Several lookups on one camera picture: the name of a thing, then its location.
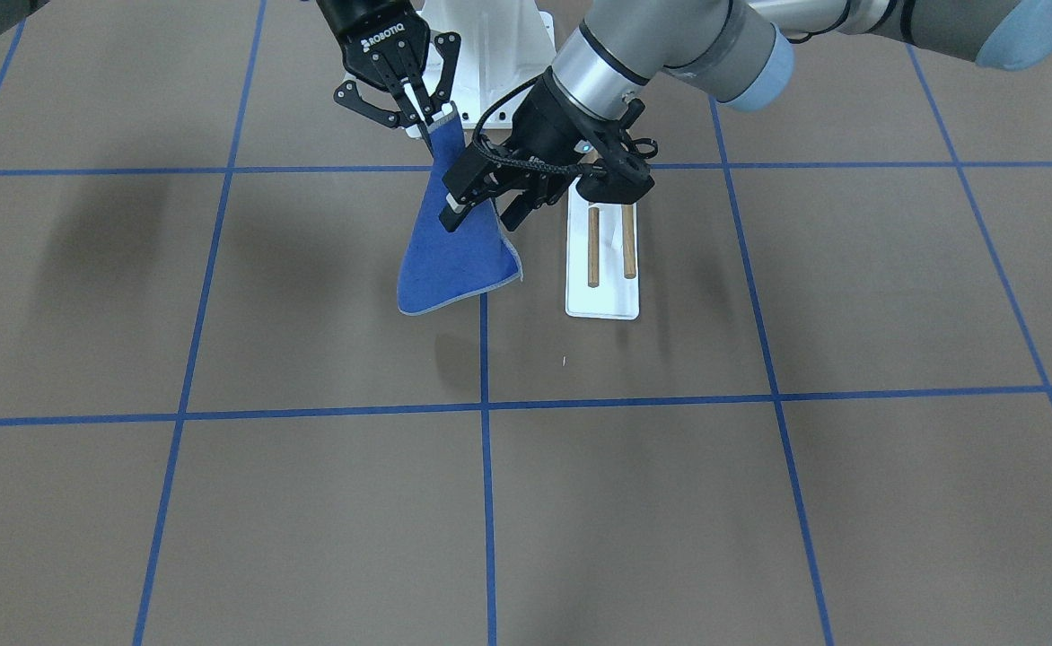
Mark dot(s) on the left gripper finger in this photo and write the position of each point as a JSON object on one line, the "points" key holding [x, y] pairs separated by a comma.
{"points": [[540, 191], [470, 181]]}

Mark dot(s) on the white towel rack base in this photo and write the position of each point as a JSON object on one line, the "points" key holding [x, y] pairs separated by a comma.
{"points": [[615, 298]]}

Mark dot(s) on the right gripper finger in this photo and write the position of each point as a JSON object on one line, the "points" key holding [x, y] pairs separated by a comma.
{"points": [[404, 114], [432, 95]]}

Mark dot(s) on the white camera mast pillar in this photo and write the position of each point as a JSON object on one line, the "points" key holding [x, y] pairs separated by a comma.
{"points": [[502, 44]]}

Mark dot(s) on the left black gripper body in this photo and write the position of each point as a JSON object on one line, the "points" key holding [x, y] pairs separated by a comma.
{"points": [[539, 124]]}

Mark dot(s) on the blue towel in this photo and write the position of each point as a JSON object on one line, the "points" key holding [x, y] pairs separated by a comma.
{"points": [[441, 267]]}

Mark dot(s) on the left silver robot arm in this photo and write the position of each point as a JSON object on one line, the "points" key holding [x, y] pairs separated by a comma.
{"points": [[741, 52]]}

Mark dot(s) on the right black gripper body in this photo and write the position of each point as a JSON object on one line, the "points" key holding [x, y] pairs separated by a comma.
{"points": [[366, 29]]}

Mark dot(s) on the wooden rack bar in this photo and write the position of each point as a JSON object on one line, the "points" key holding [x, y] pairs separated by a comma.
{"points": [[593, 246], [628, 223]]}

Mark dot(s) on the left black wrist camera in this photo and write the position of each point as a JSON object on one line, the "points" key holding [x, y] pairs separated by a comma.
{"points": [[622, 174]]}

